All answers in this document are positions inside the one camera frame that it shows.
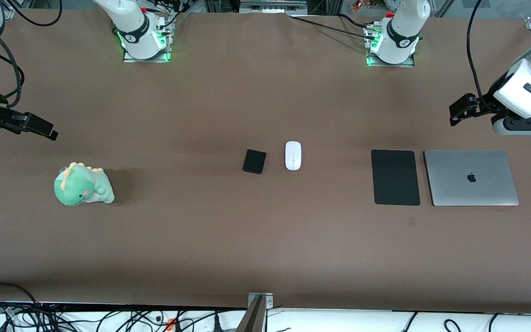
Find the black phone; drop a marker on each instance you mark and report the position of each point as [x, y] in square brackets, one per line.
[254, 161]

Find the black mouse pad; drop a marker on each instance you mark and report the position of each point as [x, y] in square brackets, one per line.
[395, 177]

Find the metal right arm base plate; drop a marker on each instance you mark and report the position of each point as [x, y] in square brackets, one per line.
[129, 58]

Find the silver closed laptop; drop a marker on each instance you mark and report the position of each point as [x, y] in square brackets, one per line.
[470, 177]

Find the metal table edge bracket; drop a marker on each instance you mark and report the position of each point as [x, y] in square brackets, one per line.
[261, 299]

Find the white computer mouse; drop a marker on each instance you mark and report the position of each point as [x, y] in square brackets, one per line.
[293, 156]

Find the silver metal box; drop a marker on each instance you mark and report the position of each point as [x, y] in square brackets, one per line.
[272, 6]

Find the aluminium profile post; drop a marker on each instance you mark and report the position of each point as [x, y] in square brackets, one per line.
[252, 318]

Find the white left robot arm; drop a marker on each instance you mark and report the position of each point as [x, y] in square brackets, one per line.
[404, 27]

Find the green dinosaur plush toy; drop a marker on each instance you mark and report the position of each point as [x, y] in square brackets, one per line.
[81, 186]

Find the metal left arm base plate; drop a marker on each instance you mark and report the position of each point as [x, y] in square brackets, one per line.
[408, 63]

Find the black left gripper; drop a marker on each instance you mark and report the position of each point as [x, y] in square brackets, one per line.
[483, 104]

